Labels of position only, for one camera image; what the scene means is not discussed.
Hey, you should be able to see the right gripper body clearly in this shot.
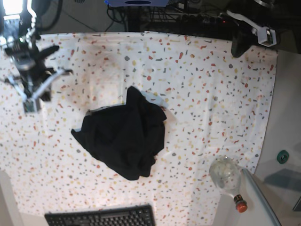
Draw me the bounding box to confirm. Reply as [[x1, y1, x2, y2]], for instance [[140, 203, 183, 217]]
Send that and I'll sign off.
[[4, 35, 59, 89]]

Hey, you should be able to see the black power strip red light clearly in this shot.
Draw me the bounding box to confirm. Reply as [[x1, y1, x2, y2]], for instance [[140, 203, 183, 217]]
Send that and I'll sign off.
[[181, 14, 230, 25]]

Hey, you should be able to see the terrazzo pattern tablecloth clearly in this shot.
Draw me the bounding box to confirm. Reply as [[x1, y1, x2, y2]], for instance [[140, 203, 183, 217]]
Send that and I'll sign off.
[[0, 32, 278, 226]]

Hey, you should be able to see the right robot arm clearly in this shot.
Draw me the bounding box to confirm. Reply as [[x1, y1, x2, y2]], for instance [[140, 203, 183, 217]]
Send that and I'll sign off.
[[0, 0, 63, 93]]

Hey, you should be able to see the black computer keyboard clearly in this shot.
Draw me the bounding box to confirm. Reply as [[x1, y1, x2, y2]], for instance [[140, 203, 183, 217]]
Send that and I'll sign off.
[[44, 205, 156, 226]]

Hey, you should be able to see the blue box with oval hole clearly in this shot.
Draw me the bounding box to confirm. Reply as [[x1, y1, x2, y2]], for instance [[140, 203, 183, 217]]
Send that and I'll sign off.
[[104, 0, 169, 7]]

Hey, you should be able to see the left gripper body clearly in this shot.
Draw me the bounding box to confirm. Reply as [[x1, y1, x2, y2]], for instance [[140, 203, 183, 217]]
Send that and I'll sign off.
[[231, 24, 255, 58]]

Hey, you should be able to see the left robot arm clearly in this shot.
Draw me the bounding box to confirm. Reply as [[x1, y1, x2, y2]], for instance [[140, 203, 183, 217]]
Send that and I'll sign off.
[[225, 0, 301, 58]]

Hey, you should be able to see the black t-shirt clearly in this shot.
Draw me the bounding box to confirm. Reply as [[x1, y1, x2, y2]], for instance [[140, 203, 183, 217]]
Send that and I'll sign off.
[[71, 86, 167, 180]]

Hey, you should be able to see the grey laptop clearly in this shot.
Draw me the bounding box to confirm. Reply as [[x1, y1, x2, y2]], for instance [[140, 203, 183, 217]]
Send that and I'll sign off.
[[238, 169, 301, 226]]

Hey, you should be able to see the green tape roll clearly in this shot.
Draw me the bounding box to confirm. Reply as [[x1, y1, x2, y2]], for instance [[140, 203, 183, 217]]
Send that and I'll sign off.
[[277, 150, 289, 164]]

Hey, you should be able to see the clear plastic bottle orange cap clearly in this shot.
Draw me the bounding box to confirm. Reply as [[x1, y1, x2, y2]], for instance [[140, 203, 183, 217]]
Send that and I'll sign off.
[[209, 156, 248, 213]]

